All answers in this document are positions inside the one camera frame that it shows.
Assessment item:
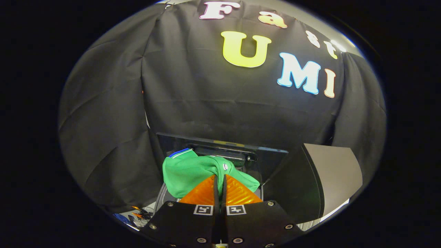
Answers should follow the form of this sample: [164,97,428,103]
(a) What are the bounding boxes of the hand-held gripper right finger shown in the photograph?
[222,174,305,248]

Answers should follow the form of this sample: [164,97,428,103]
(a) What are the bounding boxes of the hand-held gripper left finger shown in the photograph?
[140,174,221,248]

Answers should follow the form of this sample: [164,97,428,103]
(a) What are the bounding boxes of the black floor cables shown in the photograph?
[127,206,154,228]

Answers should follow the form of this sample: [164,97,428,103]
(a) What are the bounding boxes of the green polo shirt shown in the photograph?
[162,148,260,198]

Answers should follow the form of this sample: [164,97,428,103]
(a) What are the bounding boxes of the black backdrop cloth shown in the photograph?
[58,0,386,214]

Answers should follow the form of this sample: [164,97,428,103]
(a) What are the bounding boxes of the dark cabinet with beige door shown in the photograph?
[263,143,363,225]

